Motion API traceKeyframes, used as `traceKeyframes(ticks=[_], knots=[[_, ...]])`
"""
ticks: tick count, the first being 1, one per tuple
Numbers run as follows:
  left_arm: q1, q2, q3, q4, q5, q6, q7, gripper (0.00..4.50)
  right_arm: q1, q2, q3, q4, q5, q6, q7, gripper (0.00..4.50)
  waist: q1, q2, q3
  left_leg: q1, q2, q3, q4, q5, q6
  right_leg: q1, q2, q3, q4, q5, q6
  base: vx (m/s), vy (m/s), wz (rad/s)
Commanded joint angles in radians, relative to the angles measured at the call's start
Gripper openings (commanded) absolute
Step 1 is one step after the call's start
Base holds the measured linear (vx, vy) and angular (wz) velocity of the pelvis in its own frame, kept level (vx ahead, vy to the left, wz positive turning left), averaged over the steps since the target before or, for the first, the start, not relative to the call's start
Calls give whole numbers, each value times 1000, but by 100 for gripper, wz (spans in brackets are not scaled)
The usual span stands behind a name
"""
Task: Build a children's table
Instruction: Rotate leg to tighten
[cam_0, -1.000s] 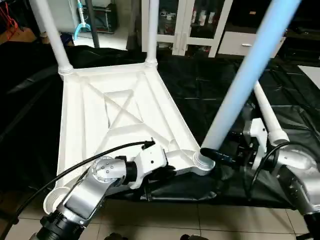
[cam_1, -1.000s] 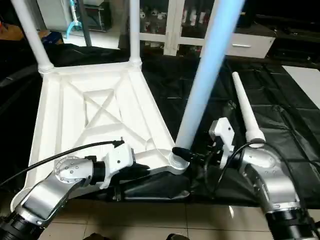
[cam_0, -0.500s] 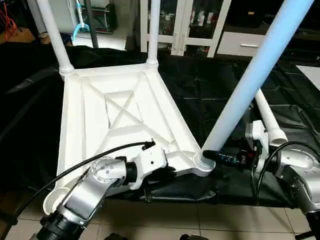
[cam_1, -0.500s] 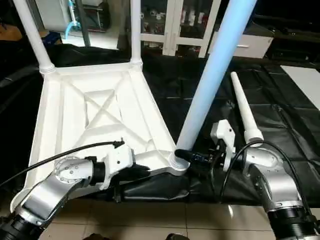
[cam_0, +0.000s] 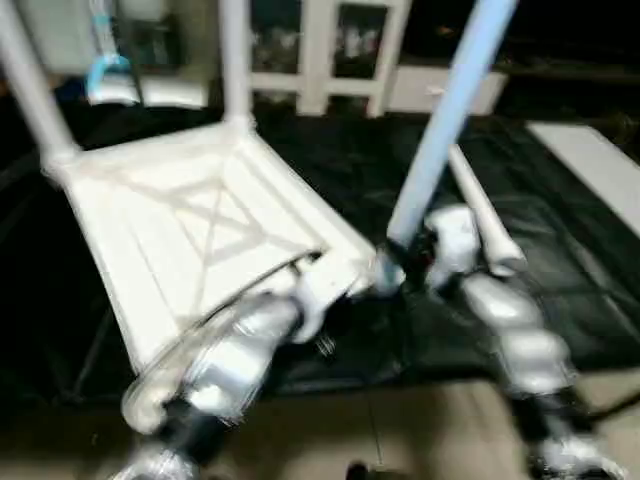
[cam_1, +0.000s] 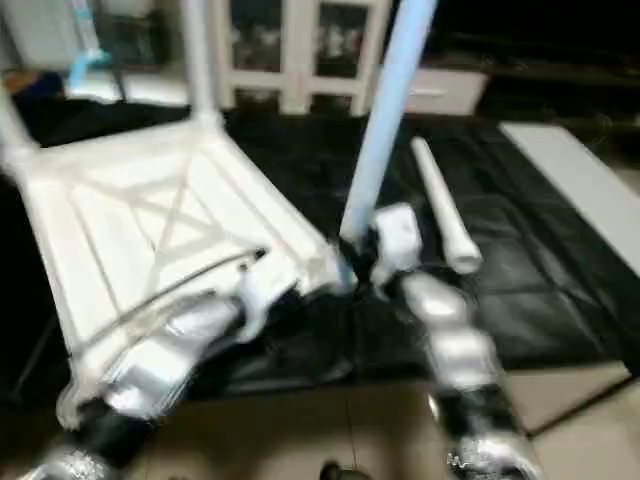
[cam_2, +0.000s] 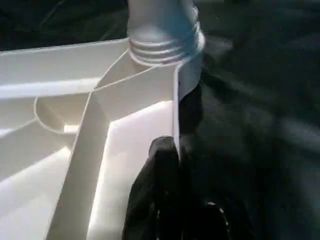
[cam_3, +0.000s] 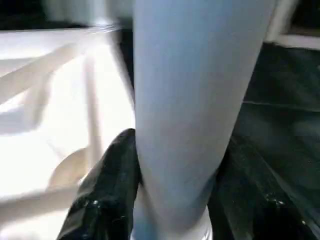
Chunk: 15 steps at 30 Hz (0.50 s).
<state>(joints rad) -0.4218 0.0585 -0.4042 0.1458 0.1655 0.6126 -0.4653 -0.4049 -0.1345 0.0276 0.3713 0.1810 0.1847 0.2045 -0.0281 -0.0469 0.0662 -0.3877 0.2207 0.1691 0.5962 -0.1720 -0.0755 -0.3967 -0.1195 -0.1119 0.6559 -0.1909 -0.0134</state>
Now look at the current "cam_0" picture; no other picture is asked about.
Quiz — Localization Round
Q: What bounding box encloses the white plastic table top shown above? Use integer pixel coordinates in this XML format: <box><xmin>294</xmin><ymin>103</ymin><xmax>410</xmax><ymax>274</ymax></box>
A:
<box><xmin>41</xmin><ymin>115</ymin><xmax>407</xmax><ymax>436</ymax></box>

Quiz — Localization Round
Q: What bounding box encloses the black work mat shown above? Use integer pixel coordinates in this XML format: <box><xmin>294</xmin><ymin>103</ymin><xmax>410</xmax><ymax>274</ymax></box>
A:
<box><xmin>0</xmin><ymin>95</ymin><xmax>640</xmax><ymax>406</ymax></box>

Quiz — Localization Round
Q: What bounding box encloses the white low drawer unit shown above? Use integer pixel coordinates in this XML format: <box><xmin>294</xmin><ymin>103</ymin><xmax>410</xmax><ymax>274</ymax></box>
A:
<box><xmin>389</xmin><ymin>64</ymin><xmax>512</xmax><ymax>117</ymax></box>

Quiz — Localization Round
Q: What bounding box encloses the white sheet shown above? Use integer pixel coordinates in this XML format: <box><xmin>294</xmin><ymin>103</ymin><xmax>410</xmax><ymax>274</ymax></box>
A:
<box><xmin>524</xmin><ymin>121</ymin><xmax>640</xmax><ymax>238</ymax></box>

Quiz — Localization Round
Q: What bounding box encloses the dark robot right foot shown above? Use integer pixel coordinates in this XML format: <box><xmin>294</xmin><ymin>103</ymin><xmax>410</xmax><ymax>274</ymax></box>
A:
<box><xmin>344</xmin><ymin>461</ymin><xmax>398</xmax><ymax>480</ymax></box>

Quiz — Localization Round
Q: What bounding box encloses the white glass-door cabinet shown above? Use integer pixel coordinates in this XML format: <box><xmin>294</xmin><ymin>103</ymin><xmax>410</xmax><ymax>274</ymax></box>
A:
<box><xmin>209</xmin><ymin>0</ymin><xmax>414</xmax><ymax>117</ymax></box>

